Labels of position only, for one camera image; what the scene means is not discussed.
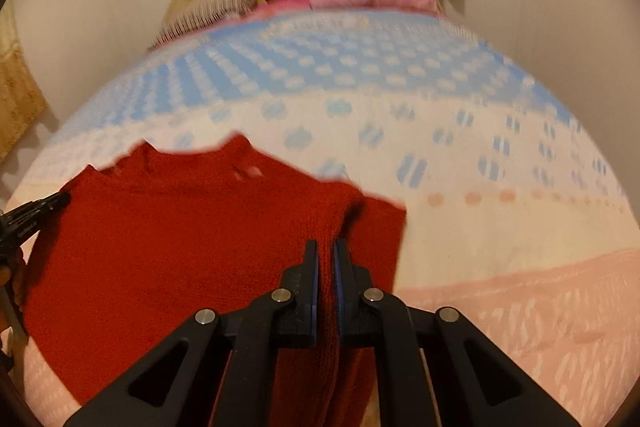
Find red knitted embroidered sweater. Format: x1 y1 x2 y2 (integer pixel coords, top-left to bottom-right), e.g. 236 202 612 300
24 134 406 426

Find beige side window curtain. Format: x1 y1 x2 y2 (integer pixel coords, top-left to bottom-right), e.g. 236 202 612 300
0 0 48 161

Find polka dot bedspread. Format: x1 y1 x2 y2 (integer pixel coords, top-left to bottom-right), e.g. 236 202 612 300
11 11 639 426

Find striped pillow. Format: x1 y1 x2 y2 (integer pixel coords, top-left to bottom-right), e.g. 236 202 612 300
149 0 257 50

